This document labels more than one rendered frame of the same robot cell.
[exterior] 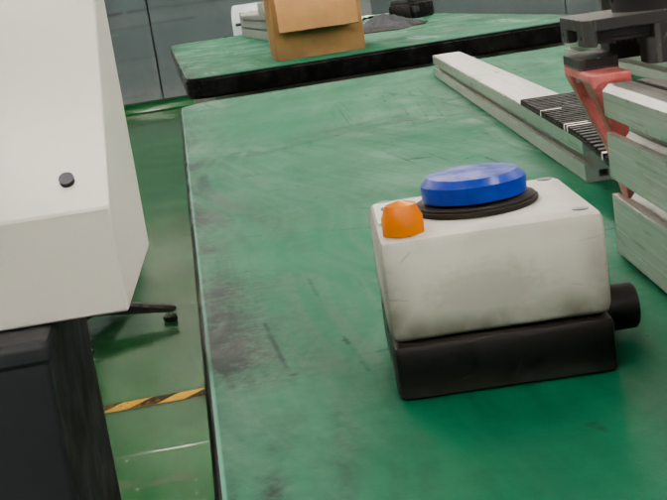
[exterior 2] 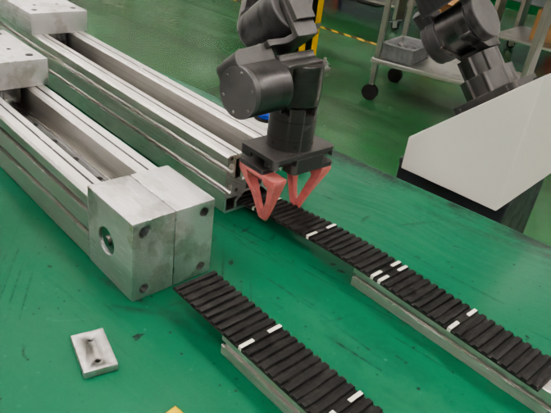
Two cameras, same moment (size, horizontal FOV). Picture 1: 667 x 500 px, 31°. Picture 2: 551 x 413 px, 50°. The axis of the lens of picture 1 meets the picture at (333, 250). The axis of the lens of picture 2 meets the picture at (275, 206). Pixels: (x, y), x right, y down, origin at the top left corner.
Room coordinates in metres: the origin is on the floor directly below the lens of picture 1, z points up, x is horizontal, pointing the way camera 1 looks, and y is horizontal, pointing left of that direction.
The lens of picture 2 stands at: (1.06, -0.68, 1.18)
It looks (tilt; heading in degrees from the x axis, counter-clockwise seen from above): 30 degrees down; 133
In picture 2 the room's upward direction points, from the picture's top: 8 degrees clockwise
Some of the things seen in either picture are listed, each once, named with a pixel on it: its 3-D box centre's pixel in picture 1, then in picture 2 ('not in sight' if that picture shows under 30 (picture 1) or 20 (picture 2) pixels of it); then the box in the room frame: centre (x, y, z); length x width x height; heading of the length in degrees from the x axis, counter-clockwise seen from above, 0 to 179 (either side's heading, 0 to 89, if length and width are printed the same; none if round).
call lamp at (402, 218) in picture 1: (401, 216); not in sight; (0.42, -0.03, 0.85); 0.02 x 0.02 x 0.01
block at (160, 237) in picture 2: not in sight; (160, 226); (0.61, -0.37, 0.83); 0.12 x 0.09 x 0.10; 89
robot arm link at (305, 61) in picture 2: not in sight; (294, 81); (0.62, -0.19, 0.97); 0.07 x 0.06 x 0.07; 93
